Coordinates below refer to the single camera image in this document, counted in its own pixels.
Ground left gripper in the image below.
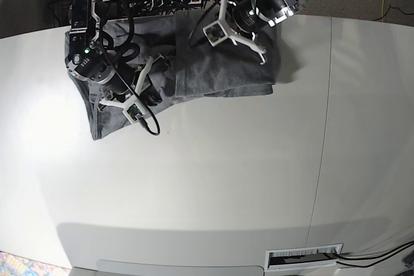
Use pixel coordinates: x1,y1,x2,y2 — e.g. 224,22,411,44
231,0,270,33

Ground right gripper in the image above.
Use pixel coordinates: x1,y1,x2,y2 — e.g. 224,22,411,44
105,65,162,107

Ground grey T-shirt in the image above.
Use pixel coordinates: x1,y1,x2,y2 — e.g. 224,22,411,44
64,9,279,142

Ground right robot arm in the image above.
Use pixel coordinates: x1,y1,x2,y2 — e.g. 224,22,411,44
65,0,162,106

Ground black power strip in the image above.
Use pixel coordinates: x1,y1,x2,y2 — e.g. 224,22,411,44
119,0,208,10

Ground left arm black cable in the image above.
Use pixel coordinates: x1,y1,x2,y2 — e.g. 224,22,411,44
188,0,279,49

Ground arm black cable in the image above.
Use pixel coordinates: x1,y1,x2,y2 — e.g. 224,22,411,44
96,0,162,136
188,0,279,49

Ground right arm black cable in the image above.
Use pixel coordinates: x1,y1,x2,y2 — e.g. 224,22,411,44
96,0,162,136

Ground table cable grommet slot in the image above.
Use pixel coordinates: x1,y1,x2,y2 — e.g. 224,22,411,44
265,244,343,272

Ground black cables at table edge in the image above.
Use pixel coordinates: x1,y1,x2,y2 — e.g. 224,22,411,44
334,240,414,269

